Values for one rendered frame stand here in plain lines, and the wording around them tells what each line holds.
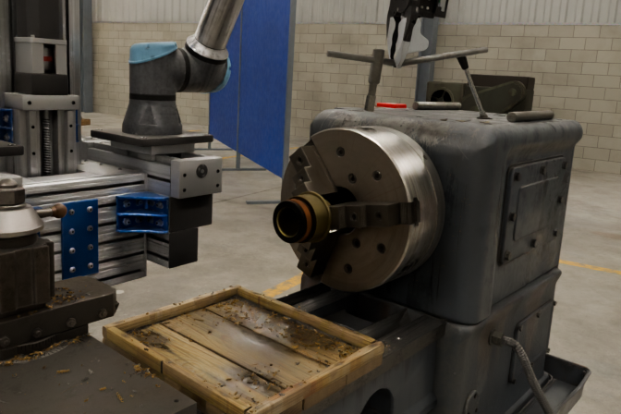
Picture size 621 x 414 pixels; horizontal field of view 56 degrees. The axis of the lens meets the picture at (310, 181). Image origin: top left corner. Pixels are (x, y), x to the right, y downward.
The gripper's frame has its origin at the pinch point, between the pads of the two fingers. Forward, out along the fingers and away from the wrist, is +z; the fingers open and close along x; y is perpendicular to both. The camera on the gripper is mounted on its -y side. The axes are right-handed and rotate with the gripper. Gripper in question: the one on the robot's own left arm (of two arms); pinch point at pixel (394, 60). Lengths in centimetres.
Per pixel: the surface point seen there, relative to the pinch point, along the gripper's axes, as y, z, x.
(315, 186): -13.3, 24.1, -3.3
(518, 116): 33.8, 8.6, 3.4
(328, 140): -9.9, 16.5, 1.9
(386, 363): -3, 50, -22
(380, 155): -3.9, 16.5, -8.5
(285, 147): 131, 114, 461
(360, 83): 451, 85, 1001
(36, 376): -57, 40, -35
